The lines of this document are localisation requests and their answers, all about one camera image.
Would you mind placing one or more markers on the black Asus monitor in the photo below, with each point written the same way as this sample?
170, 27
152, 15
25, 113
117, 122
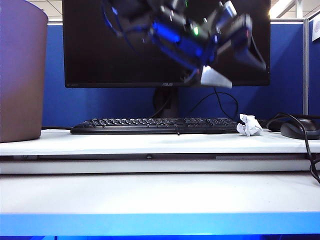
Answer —
100, 62

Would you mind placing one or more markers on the ceiling light panel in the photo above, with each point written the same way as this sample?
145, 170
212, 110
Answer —
281, 7

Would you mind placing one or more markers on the small white tissue ball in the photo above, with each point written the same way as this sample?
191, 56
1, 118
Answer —
213, 79

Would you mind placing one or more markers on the white paper note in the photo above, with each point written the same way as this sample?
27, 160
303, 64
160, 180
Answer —
316, 31

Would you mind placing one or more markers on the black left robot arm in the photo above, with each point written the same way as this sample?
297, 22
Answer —
142, 12

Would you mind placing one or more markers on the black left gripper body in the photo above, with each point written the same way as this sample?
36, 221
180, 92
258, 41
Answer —
200, 27

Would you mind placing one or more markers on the black Logitech keyboard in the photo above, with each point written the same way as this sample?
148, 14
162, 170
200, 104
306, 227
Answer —
112, 125

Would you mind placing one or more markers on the black and grey Logitech mouse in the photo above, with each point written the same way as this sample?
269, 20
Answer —
293, 132

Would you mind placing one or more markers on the large printed white paper ball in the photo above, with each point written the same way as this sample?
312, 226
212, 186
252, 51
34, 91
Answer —
250, 125

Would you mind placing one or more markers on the grey partition post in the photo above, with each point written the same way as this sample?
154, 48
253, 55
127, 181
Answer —
305, 75

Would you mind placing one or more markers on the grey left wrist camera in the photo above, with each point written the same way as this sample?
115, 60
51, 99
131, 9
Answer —
228, 10

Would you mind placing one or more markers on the black monitor stand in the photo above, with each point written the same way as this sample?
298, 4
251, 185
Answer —
174, 100

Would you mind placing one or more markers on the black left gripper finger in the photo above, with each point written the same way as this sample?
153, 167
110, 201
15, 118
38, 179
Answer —
246, 56
180, 45

